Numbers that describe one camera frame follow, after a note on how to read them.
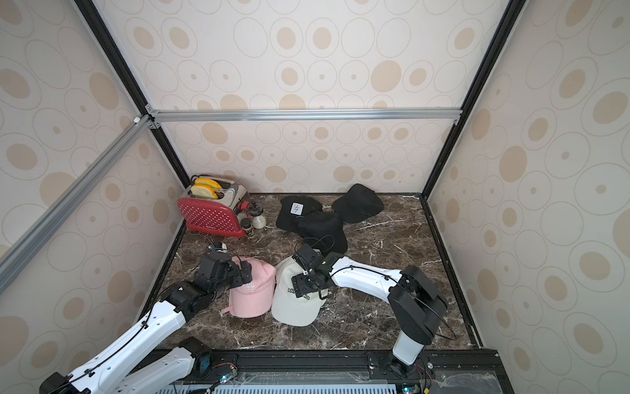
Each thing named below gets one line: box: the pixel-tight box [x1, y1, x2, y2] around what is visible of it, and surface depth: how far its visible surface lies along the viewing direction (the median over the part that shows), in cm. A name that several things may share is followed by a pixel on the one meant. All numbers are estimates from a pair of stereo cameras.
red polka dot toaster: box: [177, 179, 251, 238], surface depth 99 cm
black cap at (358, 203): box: [331, 183, 384, 224], surface depth 114 cm
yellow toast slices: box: [190, 178, 223, 200], surface depth 97 cm
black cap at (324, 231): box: [296, 210, 348, 254], surface depth 104 cm
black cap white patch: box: [275, 195, 323, 232], surface depth 111 cm
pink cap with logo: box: [221, 256, 277, 319], surface depth 83 cm
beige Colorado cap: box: [271, 255, 327, 327], surface depth 85 cm
